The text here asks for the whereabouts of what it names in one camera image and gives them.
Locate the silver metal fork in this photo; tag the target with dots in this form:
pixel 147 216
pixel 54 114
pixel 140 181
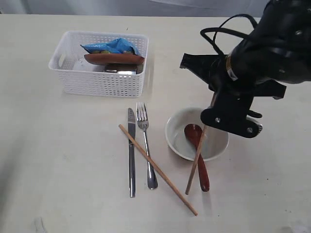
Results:
pixel 143 124

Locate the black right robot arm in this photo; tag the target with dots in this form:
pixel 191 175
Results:
pixel 278 49

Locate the white perforated plastic basket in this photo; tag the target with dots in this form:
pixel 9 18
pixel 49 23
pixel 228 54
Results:
pixel 82 78

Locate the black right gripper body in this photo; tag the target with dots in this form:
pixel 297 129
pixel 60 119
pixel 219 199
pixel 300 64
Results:
pixel 212 70

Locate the brown wooden spoon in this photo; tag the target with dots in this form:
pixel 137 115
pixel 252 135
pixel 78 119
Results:
pixel 193 134

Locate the silver table knife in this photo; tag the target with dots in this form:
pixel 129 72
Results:
pixel 131 125

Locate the brown wooden plate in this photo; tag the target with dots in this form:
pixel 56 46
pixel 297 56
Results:
pixel 112 58

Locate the blue cloth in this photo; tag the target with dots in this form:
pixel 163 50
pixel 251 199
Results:
pixel 116 46

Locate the white speckled ceramic bowl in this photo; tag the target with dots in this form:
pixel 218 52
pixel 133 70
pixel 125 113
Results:
pixel 215 141

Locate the wooden chopstick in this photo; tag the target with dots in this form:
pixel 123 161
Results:
pixel 158 170
pixel 195 161

